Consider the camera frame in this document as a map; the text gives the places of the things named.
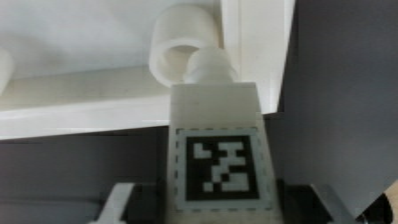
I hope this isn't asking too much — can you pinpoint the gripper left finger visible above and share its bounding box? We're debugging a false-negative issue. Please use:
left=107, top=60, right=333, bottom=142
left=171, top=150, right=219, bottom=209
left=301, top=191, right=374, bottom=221
left=86, top=182, right=164, bottom=224

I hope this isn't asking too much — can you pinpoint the white table leg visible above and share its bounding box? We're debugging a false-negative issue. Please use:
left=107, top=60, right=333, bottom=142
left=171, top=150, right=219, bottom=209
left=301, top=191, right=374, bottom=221
left=164, top=47, right=282, bottom=224

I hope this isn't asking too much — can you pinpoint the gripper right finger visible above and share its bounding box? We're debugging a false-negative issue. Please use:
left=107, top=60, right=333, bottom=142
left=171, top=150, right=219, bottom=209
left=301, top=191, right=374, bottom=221
left=276, top=179, right=394, bottom=224

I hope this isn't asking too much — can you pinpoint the white square table top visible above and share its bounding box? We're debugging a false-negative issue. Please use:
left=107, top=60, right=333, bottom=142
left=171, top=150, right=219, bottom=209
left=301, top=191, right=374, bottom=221
left=0, top=0, right=296, bottom=140

